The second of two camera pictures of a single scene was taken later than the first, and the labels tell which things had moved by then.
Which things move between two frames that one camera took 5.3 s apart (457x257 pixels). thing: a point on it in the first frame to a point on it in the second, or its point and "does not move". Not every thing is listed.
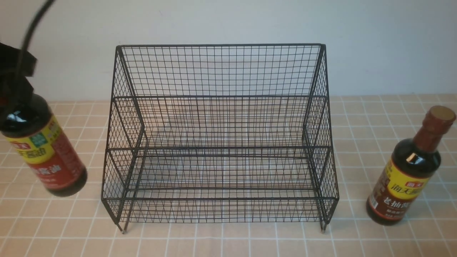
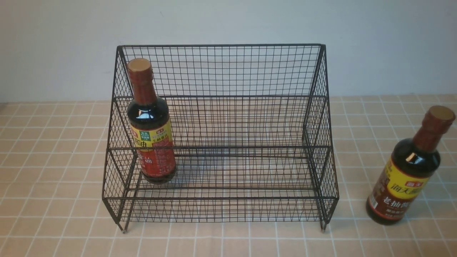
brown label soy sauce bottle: x=414 y=161 does not move
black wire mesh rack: x=220 y=133 does not move
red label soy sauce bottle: x=32 y=133 to x=149 y=118
